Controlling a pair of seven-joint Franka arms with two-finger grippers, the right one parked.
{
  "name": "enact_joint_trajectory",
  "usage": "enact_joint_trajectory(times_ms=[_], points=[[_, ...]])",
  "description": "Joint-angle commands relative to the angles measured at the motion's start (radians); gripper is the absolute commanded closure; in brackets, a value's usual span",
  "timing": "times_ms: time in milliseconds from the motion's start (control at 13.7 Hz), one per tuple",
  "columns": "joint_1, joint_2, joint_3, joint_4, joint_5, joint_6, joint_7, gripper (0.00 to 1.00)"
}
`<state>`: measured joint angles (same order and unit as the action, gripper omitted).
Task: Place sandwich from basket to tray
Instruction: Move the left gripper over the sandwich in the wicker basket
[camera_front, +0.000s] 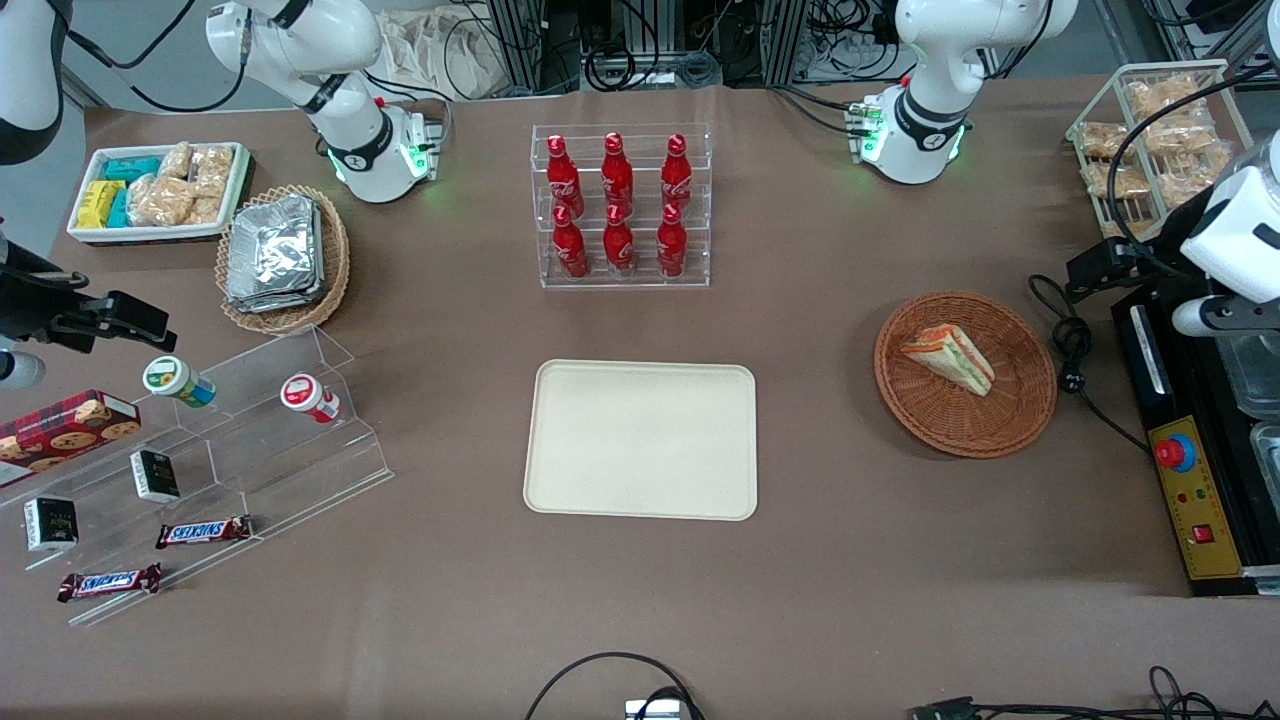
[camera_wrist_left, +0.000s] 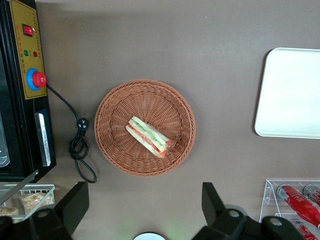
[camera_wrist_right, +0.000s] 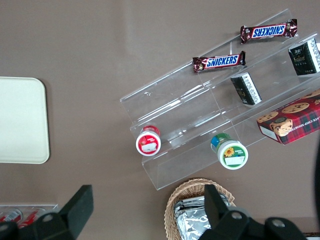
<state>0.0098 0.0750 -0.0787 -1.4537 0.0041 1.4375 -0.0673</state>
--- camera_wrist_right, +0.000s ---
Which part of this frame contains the beige plastic tray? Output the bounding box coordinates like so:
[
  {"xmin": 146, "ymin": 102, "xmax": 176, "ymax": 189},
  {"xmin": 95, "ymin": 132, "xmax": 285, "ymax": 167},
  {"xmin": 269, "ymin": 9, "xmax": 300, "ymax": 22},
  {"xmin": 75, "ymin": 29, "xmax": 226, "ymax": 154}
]
[{"xmin": 0, "ymin": 76, "xmax": 50, "ymax": 165}]

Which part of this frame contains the red lid jar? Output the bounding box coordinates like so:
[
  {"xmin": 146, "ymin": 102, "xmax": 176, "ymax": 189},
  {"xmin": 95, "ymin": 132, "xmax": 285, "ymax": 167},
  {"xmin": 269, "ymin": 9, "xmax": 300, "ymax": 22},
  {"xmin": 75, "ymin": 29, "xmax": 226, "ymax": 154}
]
[{"xmin": 135, "ymin": 124, "xmax": 162, "ymax": 157}]

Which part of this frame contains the light wicker basket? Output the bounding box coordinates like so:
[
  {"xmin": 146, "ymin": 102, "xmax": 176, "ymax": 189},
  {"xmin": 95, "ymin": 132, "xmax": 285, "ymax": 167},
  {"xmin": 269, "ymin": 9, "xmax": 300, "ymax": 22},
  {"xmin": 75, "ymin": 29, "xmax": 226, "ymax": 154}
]
[{"xmin": 164, "ymin": 177, "xmax": 237, "ymax": 240}]

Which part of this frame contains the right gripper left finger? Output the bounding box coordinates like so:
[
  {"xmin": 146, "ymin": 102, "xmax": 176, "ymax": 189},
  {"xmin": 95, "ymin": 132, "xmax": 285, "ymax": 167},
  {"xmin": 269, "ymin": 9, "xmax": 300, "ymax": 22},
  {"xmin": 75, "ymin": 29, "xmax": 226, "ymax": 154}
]
[{"xmin": 0, "ymin": 184, "xmax": 94, "ymax": 240}]

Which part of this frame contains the Snickers chocolate bar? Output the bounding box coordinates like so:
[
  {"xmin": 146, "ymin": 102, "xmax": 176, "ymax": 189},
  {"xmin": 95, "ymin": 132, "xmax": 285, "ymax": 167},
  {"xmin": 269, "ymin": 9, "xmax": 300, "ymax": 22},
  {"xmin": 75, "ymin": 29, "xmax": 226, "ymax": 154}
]
[
  {"xmin": 192, "ymin": 50, "xmax": 247, "ymax": 74},
  {"xmin": 240, "ymin": 18, "xmax": 298, "ymax": 45}
]

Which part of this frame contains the clear acrylic bottle rack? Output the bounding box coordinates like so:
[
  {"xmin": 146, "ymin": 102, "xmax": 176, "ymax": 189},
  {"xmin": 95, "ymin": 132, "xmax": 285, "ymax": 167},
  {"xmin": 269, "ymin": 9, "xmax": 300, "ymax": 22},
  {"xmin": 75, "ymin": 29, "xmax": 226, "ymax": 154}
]
[{"xmin": 0, "ymin": 203, "xmax": 59, "ymax": 226}]

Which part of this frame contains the clear acrylic stepped stand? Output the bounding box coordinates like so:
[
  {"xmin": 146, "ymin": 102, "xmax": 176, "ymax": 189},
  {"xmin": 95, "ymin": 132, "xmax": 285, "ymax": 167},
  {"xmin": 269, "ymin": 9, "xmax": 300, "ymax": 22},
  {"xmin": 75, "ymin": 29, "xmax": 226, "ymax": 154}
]
[{"xmin": 119, "ymin": 8, "xmax": 320, "ymax": 191}]

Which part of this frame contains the red tartan cookie box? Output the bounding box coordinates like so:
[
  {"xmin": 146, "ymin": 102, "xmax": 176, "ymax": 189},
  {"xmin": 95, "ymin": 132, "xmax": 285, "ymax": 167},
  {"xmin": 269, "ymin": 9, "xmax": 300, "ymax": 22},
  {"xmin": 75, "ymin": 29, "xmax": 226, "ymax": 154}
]
[{"xmin": 256, "ymin": 88, "xmax": 320, "ymax": 146}]

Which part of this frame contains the red cola bottle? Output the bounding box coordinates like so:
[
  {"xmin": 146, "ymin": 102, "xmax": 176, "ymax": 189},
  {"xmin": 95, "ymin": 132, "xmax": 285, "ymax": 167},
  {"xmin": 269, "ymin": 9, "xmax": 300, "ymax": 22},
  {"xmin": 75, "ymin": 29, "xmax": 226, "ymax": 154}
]
[
  {"xmin": 18, "ymin": 208, "xmax": 47, "ymax": 229},
  {"xmin": 0, "ymin": 208, "xmax": 23, "ymax": 224}
]

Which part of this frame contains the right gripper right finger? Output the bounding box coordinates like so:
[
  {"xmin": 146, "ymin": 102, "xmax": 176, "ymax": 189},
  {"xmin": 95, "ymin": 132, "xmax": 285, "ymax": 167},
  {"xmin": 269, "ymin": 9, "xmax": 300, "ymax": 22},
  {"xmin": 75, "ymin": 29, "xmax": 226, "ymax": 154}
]
[{"xmin": 197, "ymin": 184, "xmax": 309, "ymax": 240}]

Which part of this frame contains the small black box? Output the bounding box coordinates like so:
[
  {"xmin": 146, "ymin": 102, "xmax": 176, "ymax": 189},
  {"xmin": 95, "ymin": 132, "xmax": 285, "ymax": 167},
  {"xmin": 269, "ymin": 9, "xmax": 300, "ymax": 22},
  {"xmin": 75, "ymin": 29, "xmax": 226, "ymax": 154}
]
[
  {"xmin": 287, "ymin": 37, "xmax": 320, "ymax": 77},
  {"xmin": 230, "ymin": 72, "xmax": 263, "ymax": 108}
]

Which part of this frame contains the silver foil pack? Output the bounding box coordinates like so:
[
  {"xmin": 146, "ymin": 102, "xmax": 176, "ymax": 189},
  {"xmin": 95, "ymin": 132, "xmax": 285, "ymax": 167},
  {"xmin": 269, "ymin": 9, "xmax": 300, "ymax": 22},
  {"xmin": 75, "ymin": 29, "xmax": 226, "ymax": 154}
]
[
  {"xmin": 178, "ymin": 195, "xmax": 232, "ymax": 213},
  {"xmin": 173, "ymin": 207, "xmax": 213, "ymax": 240}
]

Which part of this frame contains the green lid jar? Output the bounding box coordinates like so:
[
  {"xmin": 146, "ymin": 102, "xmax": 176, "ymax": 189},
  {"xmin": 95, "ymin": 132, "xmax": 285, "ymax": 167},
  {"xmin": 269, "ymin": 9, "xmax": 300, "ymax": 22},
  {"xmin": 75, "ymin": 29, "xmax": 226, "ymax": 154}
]
[{"xmin": 210, "ymin": 132, "xmax": 249, "ymax": 170}]

